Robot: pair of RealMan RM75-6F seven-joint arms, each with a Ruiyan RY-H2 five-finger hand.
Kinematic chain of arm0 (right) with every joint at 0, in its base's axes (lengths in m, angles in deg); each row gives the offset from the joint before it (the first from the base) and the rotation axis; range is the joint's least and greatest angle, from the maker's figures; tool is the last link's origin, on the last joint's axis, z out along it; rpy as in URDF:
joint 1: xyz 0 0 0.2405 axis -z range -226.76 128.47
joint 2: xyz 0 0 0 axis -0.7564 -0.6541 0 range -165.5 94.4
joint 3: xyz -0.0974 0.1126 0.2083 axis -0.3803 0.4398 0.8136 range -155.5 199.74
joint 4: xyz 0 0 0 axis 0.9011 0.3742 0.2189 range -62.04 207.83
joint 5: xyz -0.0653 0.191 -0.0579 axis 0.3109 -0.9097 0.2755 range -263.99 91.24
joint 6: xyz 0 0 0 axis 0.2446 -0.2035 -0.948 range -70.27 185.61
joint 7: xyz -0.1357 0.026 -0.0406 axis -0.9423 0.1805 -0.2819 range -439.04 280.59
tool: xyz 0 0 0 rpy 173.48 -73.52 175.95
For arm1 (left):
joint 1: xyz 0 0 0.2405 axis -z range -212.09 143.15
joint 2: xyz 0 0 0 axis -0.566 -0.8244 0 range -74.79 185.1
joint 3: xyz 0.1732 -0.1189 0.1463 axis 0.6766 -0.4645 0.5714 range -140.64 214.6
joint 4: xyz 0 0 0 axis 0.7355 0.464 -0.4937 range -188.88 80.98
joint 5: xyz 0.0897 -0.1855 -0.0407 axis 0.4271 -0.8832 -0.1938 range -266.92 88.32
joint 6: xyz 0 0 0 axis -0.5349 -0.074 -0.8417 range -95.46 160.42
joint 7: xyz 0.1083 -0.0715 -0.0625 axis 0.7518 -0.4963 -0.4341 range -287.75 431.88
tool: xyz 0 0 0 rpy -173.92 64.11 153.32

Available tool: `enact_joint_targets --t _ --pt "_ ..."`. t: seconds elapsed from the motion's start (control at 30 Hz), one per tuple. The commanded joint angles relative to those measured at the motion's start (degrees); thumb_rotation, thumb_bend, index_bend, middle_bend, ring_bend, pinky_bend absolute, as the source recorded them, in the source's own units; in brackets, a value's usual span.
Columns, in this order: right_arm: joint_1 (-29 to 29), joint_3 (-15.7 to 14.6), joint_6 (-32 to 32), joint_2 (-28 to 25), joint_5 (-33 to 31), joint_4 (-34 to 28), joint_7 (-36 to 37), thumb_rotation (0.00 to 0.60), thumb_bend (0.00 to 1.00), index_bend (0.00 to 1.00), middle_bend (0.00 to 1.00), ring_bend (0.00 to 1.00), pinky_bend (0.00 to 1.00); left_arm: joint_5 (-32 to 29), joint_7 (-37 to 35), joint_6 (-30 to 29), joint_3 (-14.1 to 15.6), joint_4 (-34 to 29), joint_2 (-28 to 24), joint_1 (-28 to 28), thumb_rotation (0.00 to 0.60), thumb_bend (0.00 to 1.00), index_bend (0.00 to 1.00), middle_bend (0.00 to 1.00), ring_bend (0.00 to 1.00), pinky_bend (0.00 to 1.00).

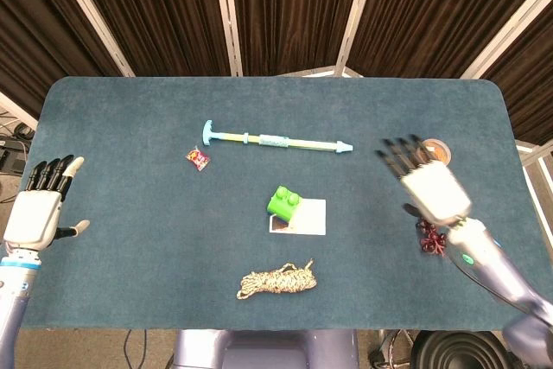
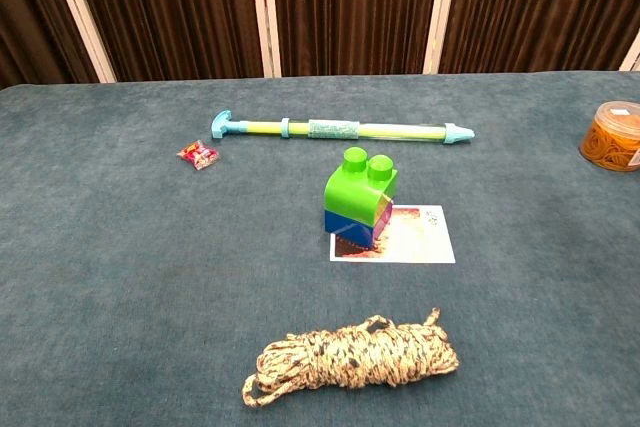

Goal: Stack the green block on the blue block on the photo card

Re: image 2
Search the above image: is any clear jar of rubber bands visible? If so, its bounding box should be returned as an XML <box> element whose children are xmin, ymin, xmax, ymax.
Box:
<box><xmin>578</xmin><ymin>100</ymin><xmax>640</xmax><ymax>174</ymax></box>

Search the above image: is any red candy packet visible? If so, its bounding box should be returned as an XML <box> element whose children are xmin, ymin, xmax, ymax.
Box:
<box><xmin>175</xmin><ymin>139</ymin><xmax>221</xmax><ymax>171</ymax></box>

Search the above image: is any white photo card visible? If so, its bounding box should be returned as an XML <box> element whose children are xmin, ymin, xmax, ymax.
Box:
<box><xmin>329</xmin><ymin>204</ymin><xmax>457</xmax><ymax>264</ymax></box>

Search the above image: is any teal yellow water pump toy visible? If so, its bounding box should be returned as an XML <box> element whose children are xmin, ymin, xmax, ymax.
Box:
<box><xmin>210</xmin><ymin>109</ymin><xmax>476</xmax><ymax>146</ymax></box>

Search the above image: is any blue four-stud building block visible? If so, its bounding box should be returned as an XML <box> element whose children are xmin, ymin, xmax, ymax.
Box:
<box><xmin>323</xmin><ymin>209</ymin><xmax>387</xmax><ymax>252</ymax></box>

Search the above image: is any blue felt table cloth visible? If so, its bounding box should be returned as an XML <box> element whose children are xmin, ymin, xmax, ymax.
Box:
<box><xmin>0</xmin><ymin>70</ymin><xmax>640</xmax><ymax>427</ymax></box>

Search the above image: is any green two-stud building block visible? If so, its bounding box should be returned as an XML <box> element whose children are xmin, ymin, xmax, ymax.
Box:
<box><xmin>323</xmin><ymin>145</ymin><xmax>400</xmax><ymax>227</ymax></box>

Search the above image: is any brown curtain partition panel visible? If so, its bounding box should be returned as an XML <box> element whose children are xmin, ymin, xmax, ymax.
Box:
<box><xmin>47</xmin><ymin>0</ymin><xmax>274</xmax><ymax>84</ymax></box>
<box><xmin>0</xmin><ymin>0</ymin><xmax>104</xmax><ymax>91</ymax></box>
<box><xmin>259</xmin><ymin>0</ymin><xmax>451</xmax><ymax>79</ymax></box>
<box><xmin>429</xmin><ymin>0</ymin><xmax>640</xmax><ymax>75</ymax></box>
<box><xmin>619</xmin><ymin>36</ymin><xmax>640</xmax><ymax>72</ymax></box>

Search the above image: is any beige speckled rope bundle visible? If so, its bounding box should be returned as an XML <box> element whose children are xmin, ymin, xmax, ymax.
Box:
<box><xmin>241</xmin><ymin>307</ymin><xmax>460</xmax><ymax>409</ymax></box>

